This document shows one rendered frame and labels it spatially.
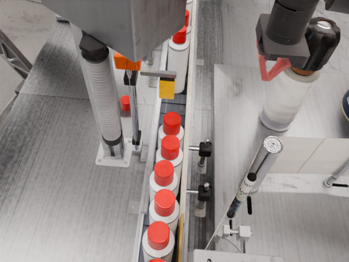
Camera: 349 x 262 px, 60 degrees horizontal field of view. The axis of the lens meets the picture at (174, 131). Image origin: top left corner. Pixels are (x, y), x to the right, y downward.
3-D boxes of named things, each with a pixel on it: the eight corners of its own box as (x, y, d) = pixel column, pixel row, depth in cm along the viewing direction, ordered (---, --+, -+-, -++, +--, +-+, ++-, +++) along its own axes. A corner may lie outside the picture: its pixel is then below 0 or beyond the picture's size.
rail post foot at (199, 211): (205, 217, 71) (205, 216, 71) (194, 216, 71) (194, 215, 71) (206, 195, 75) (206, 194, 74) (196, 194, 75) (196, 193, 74)
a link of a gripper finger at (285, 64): (280, 63, 58) (298, 20, 50) (286, 91, 54) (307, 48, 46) (245, 61, 58) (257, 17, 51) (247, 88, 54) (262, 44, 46)
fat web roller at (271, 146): (258, 197, 70) (287, 155, 54) (239, 195, 70) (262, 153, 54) (256, 179, 72) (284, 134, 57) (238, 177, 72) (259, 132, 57)
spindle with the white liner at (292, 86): (294, 132, 81) (353, 41, 57) (260, 130, 81) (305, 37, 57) (289, 107, 86) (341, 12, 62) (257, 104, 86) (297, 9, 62)
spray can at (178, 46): (184, 95, 87) (190, 35, 70) (165, 93, 87) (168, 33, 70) (184, 82, 90) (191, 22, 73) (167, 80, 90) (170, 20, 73)
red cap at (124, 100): (134, 104, 90) (134, 96, 88) (129, 112, 88) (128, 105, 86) (124, 100, 91) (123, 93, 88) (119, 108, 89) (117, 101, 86)
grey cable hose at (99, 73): (121, 147, 53) (104, 52, 36) (101, 146, 53) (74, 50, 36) (124, 131, 55) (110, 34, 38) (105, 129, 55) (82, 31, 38)
